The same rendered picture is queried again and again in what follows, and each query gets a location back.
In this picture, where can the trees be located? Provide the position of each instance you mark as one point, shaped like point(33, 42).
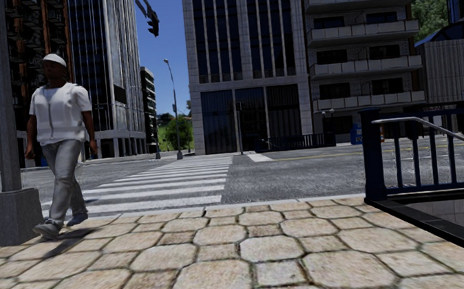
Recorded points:
point(182, 132)
point(429, 7)

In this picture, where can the grey street lamp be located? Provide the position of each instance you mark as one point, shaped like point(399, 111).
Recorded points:
point(176, 120)

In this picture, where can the dark stairway railing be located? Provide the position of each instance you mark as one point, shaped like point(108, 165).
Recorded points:
point(372, 153)
point(294, 142)

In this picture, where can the grey pole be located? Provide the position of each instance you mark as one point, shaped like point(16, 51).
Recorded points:
point(157, 142)

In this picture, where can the pale stone building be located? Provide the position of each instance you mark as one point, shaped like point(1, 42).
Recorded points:
point(245, 60)

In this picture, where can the dark building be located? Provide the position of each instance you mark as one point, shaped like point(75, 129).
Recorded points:
point(148, 98)

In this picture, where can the blue letter box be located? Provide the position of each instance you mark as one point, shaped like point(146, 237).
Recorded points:
point(355, 134)

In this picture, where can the pale concrete building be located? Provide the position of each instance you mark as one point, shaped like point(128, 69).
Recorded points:
point(364, 66)

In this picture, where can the person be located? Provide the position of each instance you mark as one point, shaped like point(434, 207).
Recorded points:
point(60, 114)

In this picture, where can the red brick building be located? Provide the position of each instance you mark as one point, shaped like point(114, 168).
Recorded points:
point(31, 33)

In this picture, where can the grey ribbed building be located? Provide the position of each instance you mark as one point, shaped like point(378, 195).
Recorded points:
point(455, 67)

